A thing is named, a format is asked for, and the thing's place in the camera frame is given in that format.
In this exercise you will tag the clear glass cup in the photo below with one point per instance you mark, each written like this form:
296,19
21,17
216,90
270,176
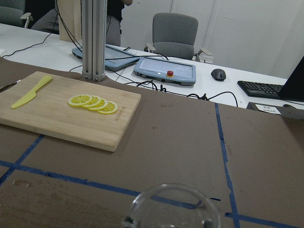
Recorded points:
172,206

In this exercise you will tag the teach pendant with red button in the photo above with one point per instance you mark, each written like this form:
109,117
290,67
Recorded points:
166,71

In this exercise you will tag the black computer mouse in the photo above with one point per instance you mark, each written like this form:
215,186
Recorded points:
218,74

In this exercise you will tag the grey office chair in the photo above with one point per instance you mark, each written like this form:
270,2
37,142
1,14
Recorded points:
15,17
174,35

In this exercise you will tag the wooden cutting board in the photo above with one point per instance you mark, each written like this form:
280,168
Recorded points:
49,112

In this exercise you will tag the black keyboard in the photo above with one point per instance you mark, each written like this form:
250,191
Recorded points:
262,90

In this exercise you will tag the yellow plastic knife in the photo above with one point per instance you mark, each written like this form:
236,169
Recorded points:
31,94

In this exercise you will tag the wooden plank upright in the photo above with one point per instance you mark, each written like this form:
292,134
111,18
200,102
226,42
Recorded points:
69,20

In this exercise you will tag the black laptop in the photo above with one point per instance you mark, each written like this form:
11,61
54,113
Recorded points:
293,89

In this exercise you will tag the person in black shirt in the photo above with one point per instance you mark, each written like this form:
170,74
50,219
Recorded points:
49,22

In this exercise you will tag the aluminium frame post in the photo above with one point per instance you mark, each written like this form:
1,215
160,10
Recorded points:
93,22

